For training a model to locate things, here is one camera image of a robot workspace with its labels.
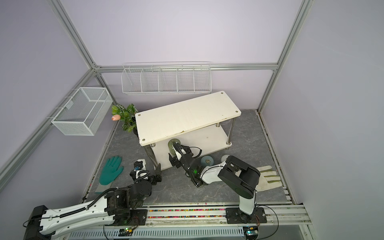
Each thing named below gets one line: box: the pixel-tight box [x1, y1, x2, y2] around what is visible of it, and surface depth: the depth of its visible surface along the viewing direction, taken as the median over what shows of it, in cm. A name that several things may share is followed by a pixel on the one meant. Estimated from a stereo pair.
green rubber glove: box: [94, 156, 124, 194], surface depth 91 cm
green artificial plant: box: [111, 103, 138, 133], surface depth 84 cm
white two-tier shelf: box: [135, 91, 242, 169], surface depth 73 cm
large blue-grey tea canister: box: [200, 155, 214, 167], surface depth 86 cm
